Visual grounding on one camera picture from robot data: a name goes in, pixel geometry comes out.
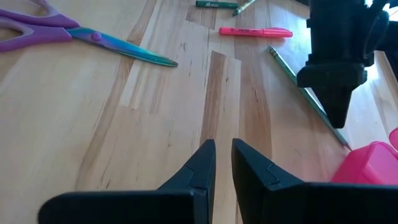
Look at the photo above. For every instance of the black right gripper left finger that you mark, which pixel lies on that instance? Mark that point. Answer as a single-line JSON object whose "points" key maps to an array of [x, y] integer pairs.
{"points": [[186, 199]]}

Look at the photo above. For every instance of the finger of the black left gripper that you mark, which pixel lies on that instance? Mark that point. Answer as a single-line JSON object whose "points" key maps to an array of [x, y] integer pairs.
{"points": [[320, 77], [348, 77]]}

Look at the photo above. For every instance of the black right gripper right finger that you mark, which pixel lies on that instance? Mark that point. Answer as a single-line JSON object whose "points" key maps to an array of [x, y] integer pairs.
{"points": [[280, 202]]}

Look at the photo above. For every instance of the green pencil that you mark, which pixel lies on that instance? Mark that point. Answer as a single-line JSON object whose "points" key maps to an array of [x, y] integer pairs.
{"points": [[286, 66]]}

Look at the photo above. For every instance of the pink highlighter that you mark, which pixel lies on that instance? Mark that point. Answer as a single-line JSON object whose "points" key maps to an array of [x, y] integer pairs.
{"points": [[255, 32]]}

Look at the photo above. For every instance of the pink plastic supply box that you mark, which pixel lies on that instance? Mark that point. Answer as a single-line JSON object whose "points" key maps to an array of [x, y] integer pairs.
{"points": [[370, 165]]}

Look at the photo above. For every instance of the yellow-green crayon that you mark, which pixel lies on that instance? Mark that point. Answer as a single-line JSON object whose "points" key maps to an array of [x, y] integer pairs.
{"points": [[244, 7]]}

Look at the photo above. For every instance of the green marker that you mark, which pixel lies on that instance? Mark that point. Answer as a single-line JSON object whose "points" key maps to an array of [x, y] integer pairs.
{"points": [[217, 4]]}

